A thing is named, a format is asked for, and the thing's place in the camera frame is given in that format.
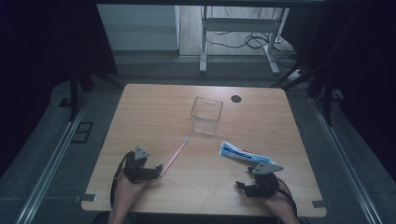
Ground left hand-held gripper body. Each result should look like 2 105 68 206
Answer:
122 146 150 185

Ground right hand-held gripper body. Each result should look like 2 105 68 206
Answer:
245 161 285 199

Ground blue and white toothpaste tube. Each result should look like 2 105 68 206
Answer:
218 140 277 166

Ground pink toothbrush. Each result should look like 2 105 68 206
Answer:
159 135 191 178

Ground clear plastic container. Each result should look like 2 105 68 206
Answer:
190 96 224 136

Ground person's left hand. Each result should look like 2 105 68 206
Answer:
116 172 148 204

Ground person's right hand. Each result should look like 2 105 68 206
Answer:
264 189 296 219

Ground black metal stand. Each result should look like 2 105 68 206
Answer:
270 57 344 127
58 60 125 122

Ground white power strip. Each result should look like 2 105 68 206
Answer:
289 69 305 82

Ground white cabinet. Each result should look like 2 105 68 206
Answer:
96 4 181 52

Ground dark curtain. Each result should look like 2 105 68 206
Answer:
0 0 119 179
281 0 396 174

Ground left hand-held gripper black cable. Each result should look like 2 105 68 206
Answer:
109 151 134 208

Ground hand-held gripper black cable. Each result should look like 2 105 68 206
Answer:
109 151 134 208
276 177 299 217

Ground right hand-held gripper black cable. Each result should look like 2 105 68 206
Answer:
276 177 299 217

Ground black rectangular floor frame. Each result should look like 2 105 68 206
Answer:
70 121 94 145

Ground aluminium floor rail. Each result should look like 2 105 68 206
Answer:
14 92 92 224
308 96 383 224

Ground black floor cables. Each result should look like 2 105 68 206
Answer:
205 7 298 69

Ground white metal desk frame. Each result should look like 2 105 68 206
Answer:
199 6 290 76

